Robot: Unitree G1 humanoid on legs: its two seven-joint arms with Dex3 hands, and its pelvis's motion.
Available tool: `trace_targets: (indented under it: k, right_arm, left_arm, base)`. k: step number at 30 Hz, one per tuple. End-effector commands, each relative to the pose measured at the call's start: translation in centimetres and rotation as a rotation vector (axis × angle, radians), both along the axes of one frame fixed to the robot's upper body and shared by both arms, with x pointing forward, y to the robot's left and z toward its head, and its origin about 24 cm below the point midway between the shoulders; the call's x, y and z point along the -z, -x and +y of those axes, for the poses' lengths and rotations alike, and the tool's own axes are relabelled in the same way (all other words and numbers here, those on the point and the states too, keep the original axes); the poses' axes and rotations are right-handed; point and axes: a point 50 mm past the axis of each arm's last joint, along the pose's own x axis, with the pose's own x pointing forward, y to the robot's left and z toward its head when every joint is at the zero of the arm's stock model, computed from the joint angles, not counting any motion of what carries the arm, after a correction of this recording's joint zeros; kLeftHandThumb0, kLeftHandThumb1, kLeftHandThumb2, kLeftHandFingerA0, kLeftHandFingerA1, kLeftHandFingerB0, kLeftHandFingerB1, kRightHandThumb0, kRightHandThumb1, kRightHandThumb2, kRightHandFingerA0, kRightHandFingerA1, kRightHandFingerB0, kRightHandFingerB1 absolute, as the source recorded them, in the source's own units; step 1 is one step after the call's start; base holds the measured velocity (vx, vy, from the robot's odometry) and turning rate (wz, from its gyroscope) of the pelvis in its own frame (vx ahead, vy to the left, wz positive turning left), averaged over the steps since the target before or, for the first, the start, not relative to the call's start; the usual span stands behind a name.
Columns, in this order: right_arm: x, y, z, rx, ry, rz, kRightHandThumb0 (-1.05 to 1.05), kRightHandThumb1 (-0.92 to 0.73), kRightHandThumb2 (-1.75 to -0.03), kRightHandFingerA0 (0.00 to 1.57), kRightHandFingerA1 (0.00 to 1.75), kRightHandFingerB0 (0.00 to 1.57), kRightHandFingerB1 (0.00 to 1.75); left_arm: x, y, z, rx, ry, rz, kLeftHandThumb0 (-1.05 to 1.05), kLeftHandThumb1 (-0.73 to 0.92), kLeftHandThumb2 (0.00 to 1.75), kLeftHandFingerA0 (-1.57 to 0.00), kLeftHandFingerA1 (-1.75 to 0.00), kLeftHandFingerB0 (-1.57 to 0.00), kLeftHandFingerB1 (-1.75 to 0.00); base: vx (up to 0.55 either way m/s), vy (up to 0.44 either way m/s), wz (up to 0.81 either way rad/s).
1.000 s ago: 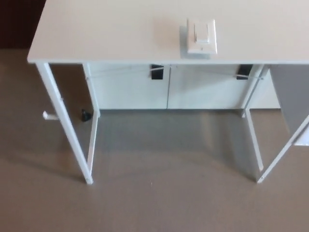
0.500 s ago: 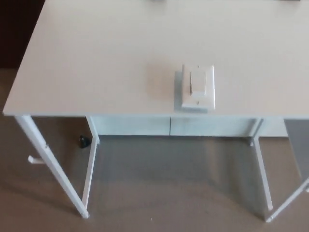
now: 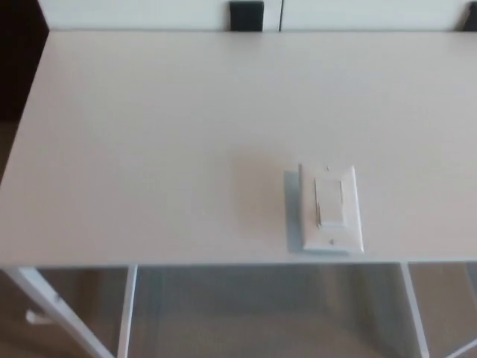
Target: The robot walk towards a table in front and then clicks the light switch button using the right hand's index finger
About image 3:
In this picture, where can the white light switch wall plate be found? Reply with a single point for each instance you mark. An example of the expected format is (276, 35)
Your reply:
(309, 231)

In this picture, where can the white cabinet door with lettering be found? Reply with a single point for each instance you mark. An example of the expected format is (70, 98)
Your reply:
(149, 15)

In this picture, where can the white light switch rocker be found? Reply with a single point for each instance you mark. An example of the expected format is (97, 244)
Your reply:
(329, 201)

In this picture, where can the plain white cabinet door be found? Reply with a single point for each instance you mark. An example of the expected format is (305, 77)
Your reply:
(372, 15)

